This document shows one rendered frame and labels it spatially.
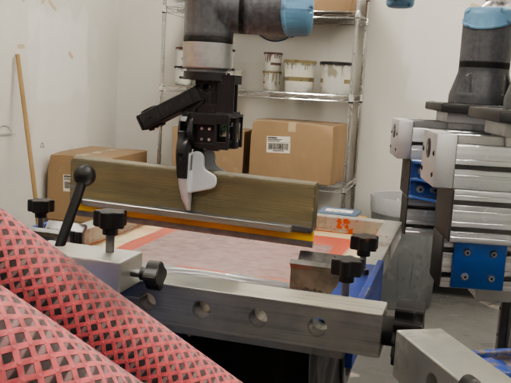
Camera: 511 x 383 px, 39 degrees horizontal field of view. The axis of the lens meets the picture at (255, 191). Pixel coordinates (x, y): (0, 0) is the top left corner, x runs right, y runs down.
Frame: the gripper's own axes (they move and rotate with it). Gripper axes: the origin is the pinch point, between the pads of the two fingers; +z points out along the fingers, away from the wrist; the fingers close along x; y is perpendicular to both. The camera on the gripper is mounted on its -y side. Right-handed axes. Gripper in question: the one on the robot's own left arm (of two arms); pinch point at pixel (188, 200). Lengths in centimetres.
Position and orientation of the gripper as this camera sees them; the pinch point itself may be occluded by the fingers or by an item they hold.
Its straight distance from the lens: 113.8
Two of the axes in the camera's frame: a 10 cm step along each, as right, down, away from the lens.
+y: 9.6, 0.9, -2.7
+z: -0.5, 9.9, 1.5
